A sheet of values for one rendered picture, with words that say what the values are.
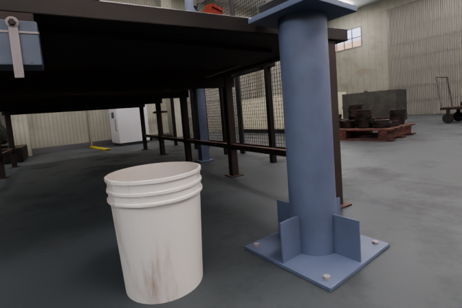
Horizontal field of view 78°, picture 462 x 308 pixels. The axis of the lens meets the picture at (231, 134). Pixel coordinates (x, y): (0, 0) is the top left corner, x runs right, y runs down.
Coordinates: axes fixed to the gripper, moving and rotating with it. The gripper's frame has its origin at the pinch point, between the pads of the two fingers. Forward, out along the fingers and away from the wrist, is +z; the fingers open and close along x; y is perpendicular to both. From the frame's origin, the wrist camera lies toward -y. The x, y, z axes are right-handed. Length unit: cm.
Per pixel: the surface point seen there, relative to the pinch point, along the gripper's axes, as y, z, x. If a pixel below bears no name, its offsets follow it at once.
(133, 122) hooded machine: -101, 58, 502
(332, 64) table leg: 65, 32, -6
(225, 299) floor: -5, 105, -62
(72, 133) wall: -231, 73, 531
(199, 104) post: 15, 41, 183
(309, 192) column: 28, 81, -50
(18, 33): -54, 26, -52
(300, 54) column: 28, 34, -49
